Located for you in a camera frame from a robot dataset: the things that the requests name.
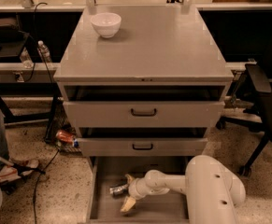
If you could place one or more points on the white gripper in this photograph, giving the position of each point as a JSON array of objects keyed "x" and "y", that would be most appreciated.
[{"x": 137, "y": 188}]

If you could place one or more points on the silver redbull can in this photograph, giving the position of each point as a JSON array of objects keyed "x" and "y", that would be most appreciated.
[{"x": 118, "y": 190}]

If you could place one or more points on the grey bottom drawer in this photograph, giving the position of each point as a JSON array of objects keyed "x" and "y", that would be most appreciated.
[{"x": 108, "y": 172}]

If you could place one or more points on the grey drawer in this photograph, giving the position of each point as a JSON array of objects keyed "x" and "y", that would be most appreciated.
[
  {"x": 108, "y": 172},
  {"x": 122, "y": 147},
  {"x": 117, "y": 114}
]

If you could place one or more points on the grey middle drawer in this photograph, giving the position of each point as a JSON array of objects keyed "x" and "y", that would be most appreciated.
[{"x": 122, "y": 147}]

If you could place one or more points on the grey top drawer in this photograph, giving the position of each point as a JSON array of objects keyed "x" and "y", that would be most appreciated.
[{"x": 117, "y": 114}]

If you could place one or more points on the grey drawer cabinet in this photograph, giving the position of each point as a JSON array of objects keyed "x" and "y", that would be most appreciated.
[{"x": 160, "y": 54}]

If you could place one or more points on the white red sneaker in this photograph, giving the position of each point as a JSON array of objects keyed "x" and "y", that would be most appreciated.
[{"x": 9, "y": 173}]

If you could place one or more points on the black office chair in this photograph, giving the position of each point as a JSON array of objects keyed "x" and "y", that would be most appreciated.
[{"x": 259, "y": 76}]

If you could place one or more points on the clear water bottle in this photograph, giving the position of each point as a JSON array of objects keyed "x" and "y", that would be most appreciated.
[{"x": 44, "y": 52}]

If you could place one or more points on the clear plastic cup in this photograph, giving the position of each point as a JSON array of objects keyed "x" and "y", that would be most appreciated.
[{"x": 26, "y": 59}]

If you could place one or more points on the white ceramic bowl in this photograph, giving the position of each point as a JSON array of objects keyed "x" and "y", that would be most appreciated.
[{"x": 106, "y": 24}]

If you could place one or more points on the black middle drawer handle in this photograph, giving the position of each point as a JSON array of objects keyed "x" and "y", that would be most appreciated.
[{"x": 142, "y": 147}]

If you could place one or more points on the black drawer handle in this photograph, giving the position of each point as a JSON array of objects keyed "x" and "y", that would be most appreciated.
[
  {"x": 142, "y": 147},
  {"x": 137, "y": 113}
]

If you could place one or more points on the black top drawer handle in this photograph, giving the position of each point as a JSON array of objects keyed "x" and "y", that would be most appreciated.
[{"x": 137, "y": 113}]

